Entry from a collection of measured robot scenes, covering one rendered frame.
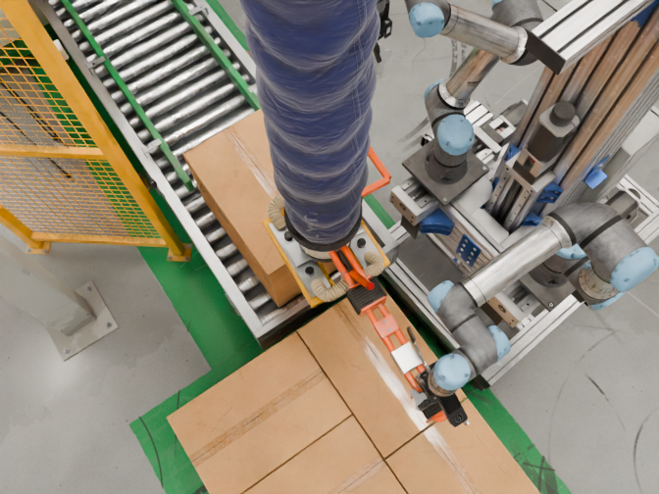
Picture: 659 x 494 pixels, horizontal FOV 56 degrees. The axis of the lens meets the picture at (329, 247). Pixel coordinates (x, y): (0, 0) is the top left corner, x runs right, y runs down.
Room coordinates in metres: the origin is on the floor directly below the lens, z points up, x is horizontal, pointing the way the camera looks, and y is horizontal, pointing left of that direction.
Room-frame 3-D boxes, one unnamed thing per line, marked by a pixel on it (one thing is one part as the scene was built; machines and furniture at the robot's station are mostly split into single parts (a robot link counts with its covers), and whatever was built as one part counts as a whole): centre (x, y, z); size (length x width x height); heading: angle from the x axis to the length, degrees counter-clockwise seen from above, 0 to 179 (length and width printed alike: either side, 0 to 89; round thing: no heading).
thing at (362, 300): (0.54, -0.10, 1.24); 0.10 x 0.08 x 0.06; 117
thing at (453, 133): (1.07, -0.43, 1.20); 0.13 x 0.12 x 0.14; 7
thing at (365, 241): (0.81, -0.07, 1.13); 0.34 x 0.10 x 0.05; 27
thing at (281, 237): (0.72, 0.10, 1.13); 0.34 x 0.10 x 0.05; 27
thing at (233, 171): (1.08, 0.21, 0.75); 0.60 x 0.40 x 0.40; 32
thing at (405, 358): (0.35, -0.20, 1.23); 0.07 x 0.07 x 0.04; 27
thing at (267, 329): (0.78, 0.01, 0.58); 0.70 x 0.03 x 0.06; 122
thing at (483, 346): (0.31, -0.34, 1.53); 0.11 x 0.11 x 0.08; 30
